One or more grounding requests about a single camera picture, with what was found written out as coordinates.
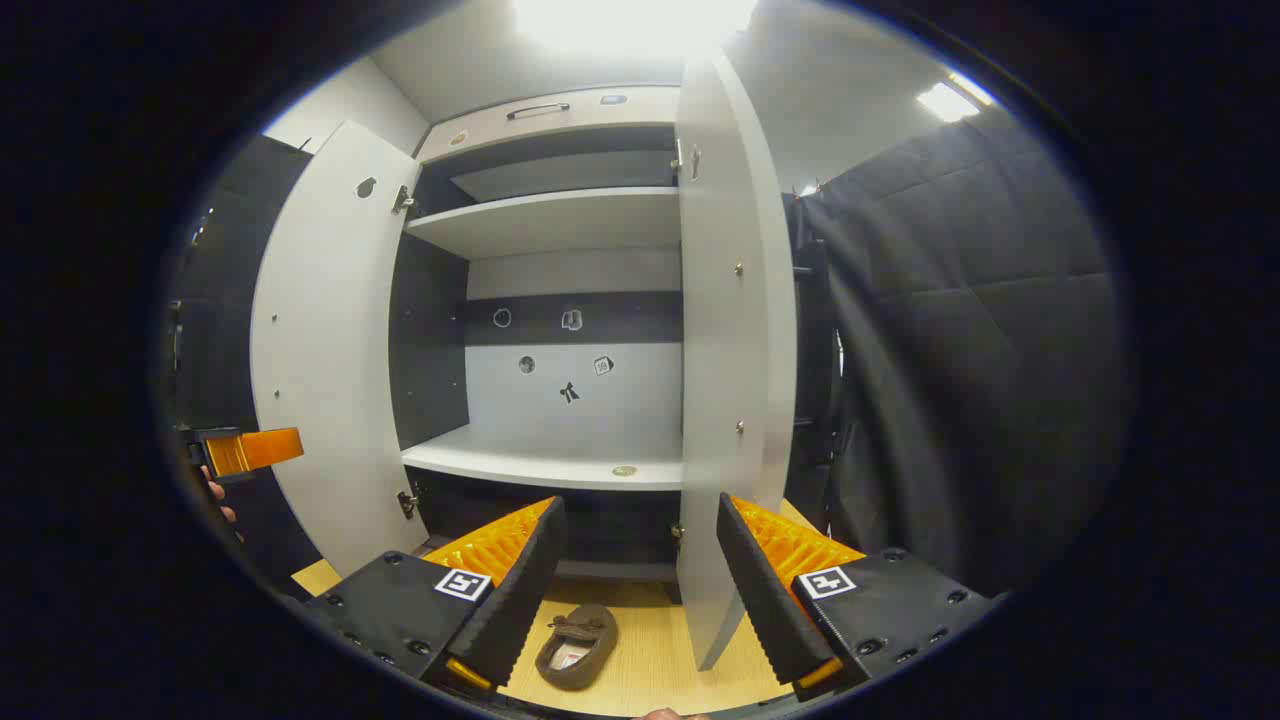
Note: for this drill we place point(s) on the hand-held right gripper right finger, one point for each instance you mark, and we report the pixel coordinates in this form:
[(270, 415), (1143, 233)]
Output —
[(765, 590)]

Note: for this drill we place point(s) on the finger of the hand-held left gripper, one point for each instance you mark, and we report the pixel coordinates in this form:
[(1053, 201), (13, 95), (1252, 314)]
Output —
[(260, 450)]

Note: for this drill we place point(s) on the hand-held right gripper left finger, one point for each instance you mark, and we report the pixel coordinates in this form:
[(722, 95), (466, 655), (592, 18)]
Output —
[(520, 590)]

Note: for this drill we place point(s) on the brown fuzzy shoe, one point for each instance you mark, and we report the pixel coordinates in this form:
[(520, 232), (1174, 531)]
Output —
[(580, 650)]

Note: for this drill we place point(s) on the white shoe cabinet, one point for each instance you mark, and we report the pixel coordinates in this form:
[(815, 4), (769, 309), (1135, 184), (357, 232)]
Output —
[(640, 400)]

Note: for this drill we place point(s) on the white cabinet shelf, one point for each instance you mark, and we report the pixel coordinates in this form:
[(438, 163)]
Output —
[(540, 455), (560, 220)]

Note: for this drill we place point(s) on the white cabinet drawer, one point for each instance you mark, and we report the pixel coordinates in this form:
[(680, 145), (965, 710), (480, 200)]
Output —
[(600, 115)]

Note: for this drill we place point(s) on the black backdrop cloth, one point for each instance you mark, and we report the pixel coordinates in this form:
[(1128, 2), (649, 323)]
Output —
[(980, 350)]

